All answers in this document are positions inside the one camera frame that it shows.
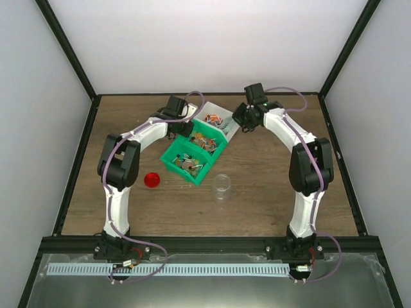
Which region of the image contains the green candy bin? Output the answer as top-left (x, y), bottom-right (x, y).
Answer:
top-left (179, 119), bottom-right (228, 165)
top-left (160, 137), bottom-right (212, 186)

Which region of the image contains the white candy bin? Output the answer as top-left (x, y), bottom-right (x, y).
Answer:
top-left (195, 101), bottom-right (240, 142)

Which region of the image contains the red round lid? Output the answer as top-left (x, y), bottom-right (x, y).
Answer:
top-left (144, 172), bottom-right (161, 188)

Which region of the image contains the clear plastic cup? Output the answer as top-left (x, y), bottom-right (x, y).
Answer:
top-left (212, 174), bottom-right (231, 202)

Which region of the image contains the light blue slotted scoop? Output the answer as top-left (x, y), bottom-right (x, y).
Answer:
top-left (218, 116), bottom-right (237, 135)

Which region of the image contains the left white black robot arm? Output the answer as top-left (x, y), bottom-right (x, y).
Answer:
top-left (97, 96), bottom-right (202, 259)

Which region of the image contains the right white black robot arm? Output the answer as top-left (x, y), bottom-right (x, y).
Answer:
top-left (232, 83), bottom-right (334, 259)

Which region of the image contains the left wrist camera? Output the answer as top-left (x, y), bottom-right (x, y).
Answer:
top-left (182, 103), bottom-right (198, 119)

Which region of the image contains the black frame post right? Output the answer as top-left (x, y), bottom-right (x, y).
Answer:
top-left (319, 0), bottom-right (382, 94)

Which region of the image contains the black frame post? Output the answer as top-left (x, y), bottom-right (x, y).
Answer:
top-left (34, 0), bottom-right (98, 98)
top-left (319, 0), bottom-right (382, 94)

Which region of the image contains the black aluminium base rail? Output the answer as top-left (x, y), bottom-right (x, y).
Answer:
top-left (39, 235), bottom-right (381, 261)

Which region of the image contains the black frame post left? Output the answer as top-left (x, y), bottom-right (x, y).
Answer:
top-left (34, 0), bottom-right (98, 98)

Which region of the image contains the light blue slotted cable duct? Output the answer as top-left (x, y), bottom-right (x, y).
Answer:
top-left (46, 263), bottom-right (290, 277)

